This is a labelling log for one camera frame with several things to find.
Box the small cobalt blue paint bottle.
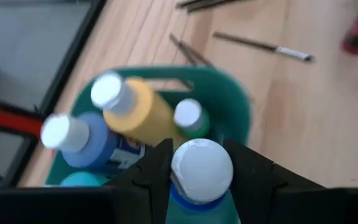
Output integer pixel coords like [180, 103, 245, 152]
[168, 138, 234, 214]

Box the small green paint bottle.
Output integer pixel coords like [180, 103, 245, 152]
[173, 98, 211, 140]

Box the teal plastic caddy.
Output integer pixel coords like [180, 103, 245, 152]
[44, 64, 252, 224]

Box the thin brush yellow ferrule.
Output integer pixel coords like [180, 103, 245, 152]
[178, 40, 214, 68]
[168, 32, 198, 67]

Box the dark brush long silver ferrule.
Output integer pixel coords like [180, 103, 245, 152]
[212, 30, 316, 63]

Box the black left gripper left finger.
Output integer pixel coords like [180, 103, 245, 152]
[0, 138, 174, 224]

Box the large periwinkle paint bottle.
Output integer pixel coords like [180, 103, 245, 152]
[40, 111, 147, 170]

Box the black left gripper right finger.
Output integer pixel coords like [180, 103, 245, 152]
[223, 138, 358, 224]

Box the large yellow paint bottle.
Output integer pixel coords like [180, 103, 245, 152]
[90, 71, 189, 150]

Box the large turquoise paint bottle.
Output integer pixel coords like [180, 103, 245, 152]
[59, 170, 111, 188]

